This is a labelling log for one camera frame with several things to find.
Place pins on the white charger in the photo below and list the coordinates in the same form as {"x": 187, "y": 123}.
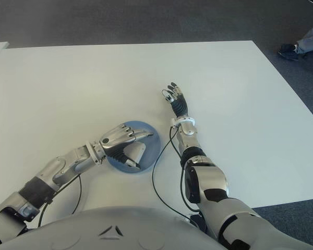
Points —
{"x": 135, "y": 153}

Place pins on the blue plate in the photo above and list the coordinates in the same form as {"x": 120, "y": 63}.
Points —
{"x": 152, "y": 148}

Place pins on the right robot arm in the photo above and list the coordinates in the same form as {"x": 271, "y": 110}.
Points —
{"x": 211, "y": 179}

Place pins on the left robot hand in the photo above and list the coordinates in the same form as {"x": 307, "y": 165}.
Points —
{"x": 112, "y": 139}

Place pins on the grey robot torso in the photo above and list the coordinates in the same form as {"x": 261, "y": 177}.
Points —
{"x": 107, "y": 229}

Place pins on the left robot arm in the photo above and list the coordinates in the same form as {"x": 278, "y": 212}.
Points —
{"x": 54, "y": 166}

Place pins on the grey trouser leg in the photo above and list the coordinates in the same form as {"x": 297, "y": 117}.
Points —
{"x": 311, "y": 39}

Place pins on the black shoe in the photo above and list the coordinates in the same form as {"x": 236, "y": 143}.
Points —
{"x": 288, "y": 52}

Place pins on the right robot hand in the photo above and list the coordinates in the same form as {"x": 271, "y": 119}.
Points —
{"x": 180, "y": 105}

